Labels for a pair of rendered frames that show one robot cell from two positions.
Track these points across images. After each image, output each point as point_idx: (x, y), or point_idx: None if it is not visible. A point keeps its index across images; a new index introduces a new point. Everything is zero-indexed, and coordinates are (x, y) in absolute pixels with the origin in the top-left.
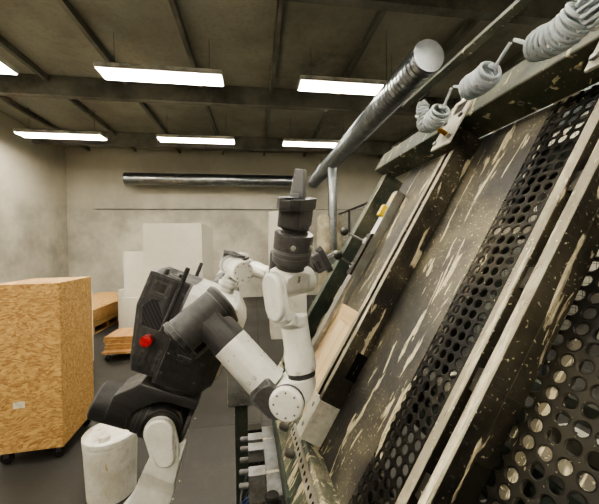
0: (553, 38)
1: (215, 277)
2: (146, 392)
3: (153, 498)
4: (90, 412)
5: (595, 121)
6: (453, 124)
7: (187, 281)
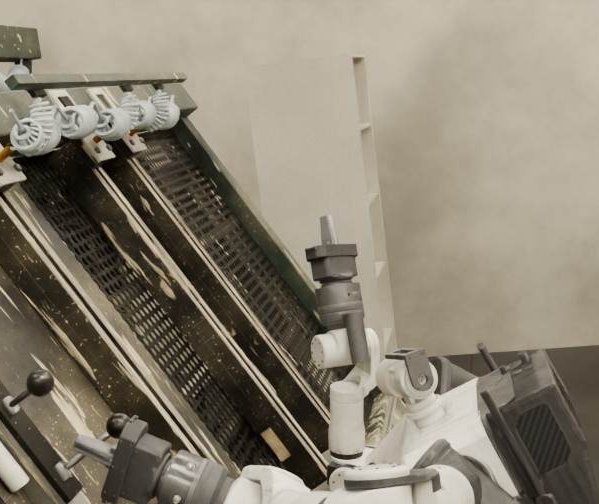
0: (125, 131)
1: (464, 467)
2: None
3: None
4: None
5: (123, 205)
6: None
7: (490, 376)
